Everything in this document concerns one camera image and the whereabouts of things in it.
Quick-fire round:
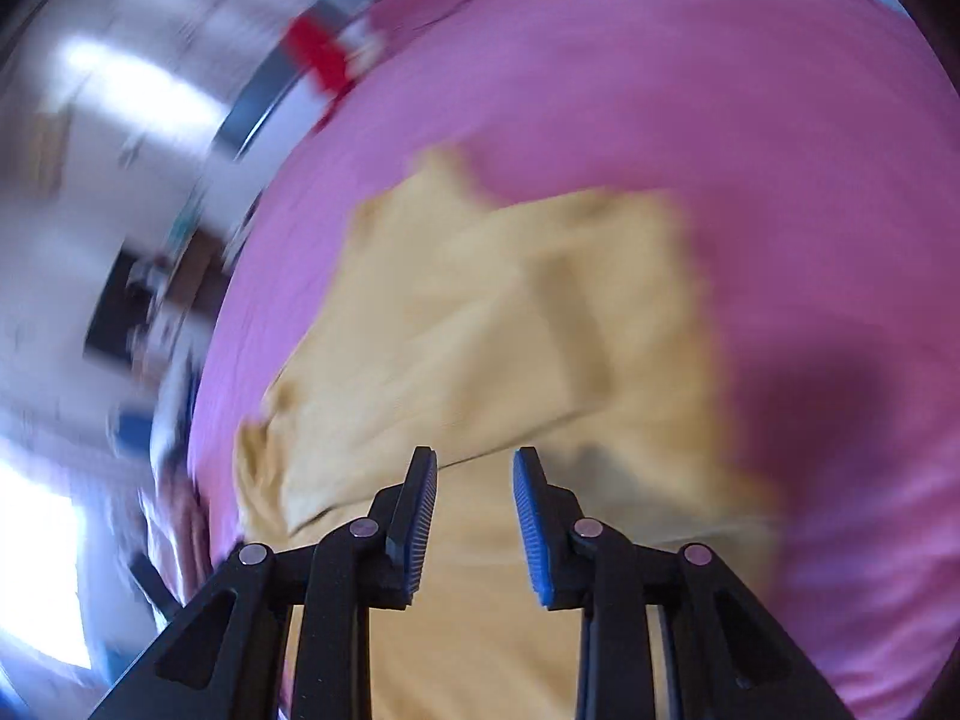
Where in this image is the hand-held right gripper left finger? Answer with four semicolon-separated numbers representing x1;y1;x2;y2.
86;446;440;720

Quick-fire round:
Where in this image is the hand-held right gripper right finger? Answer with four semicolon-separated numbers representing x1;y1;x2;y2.
512;446;857;720

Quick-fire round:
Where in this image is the yellow sweater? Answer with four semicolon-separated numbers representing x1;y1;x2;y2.
232;146;788;720

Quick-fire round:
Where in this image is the dark furniture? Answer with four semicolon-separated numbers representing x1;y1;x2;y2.
82;229;235;377

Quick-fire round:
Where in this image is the pink bed sheet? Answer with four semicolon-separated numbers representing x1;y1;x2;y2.
184;0;955;720

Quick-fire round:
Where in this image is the red cloth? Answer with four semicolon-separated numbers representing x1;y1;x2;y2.
281;15;362;100

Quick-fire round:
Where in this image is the grey bed rail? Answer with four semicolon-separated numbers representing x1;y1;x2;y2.
214;0;445;160

